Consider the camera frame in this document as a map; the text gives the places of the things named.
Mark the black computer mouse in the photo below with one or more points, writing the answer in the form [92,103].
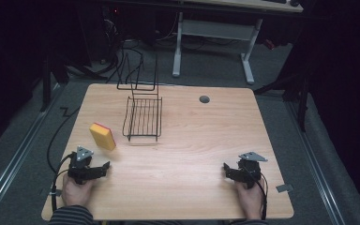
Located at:
[294,2]

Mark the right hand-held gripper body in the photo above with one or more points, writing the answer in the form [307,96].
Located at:
[249,170]

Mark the person's right hand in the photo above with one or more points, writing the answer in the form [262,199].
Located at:
[250,200]

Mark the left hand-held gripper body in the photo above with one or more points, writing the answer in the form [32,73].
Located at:
[80,167]

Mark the person's left hand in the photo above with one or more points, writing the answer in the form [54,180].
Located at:
[75,193]

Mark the yellow sponge with red layer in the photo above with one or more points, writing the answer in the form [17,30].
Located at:
[103,137]

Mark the grey round table grommet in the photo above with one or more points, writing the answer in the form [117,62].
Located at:
[204,99]

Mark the white-legged desk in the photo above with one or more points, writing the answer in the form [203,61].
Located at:
[218,29]

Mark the grey tape strip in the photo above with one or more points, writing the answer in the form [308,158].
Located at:
[56,193]
[284,188]

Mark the metal floor rail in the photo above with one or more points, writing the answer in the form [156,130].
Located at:
[15,156]
[315,165]

